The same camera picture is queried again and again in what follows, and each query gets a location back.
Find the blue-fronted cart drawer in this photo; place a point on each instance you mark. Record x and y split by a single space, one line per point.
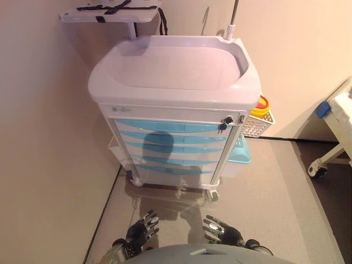
165 127
170 138
192 160
154 169
192 149

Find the white hospital bed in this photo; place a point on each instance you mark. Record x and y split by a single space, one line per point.
341 110

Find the white bed caster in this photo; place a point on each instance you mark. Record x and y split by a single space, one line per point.
316 170

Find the light blue waste bin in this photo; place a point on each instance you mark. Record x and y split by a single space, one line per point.
240 156

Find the metal IV pole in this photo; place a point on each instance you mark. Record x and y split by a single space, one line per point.
232 16

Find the white mesh basket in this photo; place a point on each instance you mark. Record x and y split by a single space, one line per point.
257 126

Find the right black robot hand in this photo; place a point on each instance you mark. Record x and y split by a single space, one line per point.
225 232

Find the blue bed clip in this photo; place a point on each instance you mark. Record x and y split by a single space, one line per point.
322 109

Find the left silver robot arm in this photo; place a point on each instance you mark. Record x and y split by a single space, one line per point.
116 253

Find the grey robot torso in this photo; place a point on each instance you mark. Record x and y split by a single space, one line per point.
192 255

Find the white side shelf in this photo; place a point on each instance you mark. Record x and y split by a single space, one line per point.
82 12

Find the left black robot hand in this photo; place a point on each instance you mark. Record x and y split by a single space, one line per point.
138 233

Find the white cart caster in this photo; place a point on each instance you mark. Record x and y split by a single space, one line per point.
213 194
137 181

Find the yellow sharps container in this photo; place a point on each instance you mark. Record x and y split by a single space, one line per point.
261 107

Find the black cart keys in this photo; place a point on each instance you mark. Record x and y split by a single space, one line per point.
226 122

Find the white medical cart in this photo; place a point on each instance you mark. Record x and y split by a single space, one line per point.
176 66

